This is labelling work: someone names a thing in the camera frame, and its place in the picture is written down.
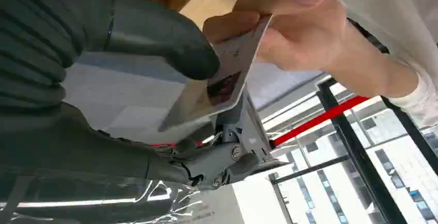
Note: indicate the black window frame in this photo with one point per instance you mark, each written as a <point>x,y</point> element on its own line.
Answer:
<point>356,147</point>

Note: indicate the clear plastic wrap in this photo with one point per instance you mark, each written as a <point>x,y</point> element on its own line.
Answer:
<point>102,203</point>

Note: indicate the red bar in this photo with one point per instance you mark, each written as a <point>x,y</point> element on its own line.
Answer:
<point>318,120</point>

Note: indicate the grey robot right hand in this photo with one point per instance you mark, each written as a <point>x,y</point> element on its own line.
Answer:
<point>160,41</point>

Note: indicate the ribbed grey right arm sleeve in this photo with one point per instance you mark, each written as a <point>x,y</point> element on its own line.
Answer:
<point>37,34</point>

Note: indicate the person's hand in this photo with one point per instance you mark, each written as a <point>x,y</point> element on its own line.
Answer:
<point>301,27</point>

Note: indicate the person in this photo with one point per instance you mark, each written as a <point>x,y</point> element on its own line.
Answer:
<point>393,7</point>

